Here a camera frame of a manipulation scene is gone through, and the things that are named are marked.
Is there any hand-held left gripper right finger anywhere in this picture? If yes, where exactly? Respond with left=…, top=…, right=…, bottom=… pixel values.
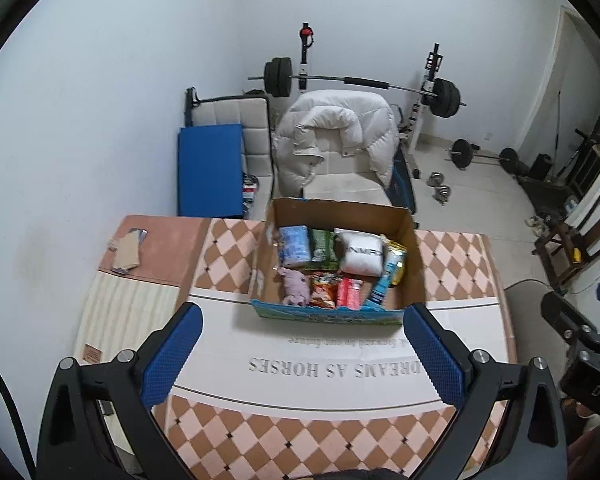
left=403, top=303, right=568, bottom=480

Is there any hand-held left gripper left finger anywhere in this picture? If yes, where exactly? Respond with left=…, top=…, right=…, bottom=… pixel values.
left=36, top=302, right=204, bottom=480

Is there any long blue packet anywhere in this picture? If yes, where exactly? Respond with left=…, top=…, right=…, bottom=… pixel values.
left=362, top=260, right=406, bottom=309

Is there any red packet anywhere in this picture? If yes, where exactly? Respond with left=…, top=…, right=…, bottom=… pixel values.
left=336, top=276, right=365, bottom=309

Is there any cardboard box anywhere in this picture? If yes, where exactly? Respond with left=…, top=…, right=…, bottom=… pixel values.
left=249, top=197, right=427, bottom=327

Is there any yellow snack packet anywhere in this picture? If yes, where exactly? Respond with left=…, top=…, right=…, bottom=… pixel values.
left=380, top=235, right=409, bottom=288

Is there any white pillow packet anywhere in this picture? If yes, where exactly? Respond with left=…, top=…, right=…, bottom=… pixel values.
left=334, top=228, right=385, bottom=278

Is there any orange snack packet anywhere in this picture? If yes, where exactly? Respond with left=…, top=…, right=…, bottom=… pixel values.
left=308, top=271, right=343, bottom=309

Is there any purple plush toy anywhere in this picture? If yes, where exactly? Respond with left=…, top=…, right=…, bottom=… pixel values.
left=278, top=267, right=313, bottom=307

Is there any green packet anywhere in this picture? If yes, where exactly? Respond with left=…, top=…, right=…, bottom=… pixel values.
left=308, top=228, right=341, bottom=272

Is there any light blue tissue packet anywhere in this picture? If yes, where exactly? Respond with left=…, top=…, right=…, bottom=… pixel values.
left=278, top=225, right=312, bottom=268

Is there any beige plastic chair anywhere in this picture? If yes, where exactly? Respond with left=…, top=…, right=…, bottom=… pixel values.
left=502, top=279, right=568, bottom=396

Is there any beige striped mat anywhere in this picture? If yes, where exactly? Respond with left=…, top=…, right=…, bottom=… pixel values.
left=75, top=272, right=193, bottom=366

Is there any dark wooden chair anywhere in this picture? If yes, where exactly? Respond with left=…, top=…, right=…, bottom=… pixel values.
left=532, top=192, right=600, bottom=291

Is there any brown cardboard piece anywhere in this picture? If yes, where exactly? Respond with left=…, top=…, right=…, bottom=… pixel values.
left=107, top=229, right=148, bottom=274

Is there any black floor mat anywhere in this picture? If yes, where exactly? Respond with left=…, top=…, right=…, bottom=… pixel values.
left=520, top=175, right=581, bottom=211

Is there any checkered tablecloth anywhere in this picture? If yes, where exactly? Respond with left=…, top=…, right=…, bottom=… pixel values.
left=152, top=217, right=518, bottom=476

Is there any black speaker box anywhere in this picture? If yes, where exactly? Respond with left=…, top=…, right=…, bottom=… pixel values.
left=528, top=154, right=553, bottom=181

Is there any black and blue weight bench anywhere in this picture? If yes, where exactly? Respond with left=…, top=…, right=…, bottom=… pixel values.
left=390, top=102, right=422, bottom=226

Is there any colourful small package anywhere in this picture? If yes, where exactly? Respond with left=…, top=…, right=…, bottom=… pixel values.
left=242, top=172, right=259, bottom=209

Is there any blue folded mat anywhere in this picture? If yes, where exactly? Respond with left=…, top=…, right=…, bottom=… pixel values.
left=176, top=124, right=246, bottom=219

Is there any long thin pole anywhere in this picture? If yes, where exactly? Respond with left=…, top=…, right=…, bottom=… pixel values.
left=552, top=90, right=564, bottom=149

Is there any short barbell with black plates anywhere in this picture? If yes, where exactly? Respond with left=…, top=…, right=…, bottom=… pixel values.
left=447, top=138, right=533, bottom=177

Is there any cream leather chair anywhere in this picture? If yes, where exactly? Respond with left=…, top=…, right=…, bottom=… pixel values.
left=302, top=150, right=393, bottom=207

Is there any cream tufted folding chair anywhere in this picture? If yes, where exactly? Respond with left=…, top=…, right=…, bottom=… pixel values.
left=184, top=87, right=277, bottom=196

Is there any white puffer jacket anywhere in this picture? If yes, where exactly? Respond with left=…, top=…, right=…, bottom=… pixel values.
left=271, top=89, right=400, bottom=198

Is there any door frame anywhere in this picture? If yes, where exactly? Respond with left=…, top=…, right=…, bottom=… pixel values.
left=517, top=5, right=600, bottom=201

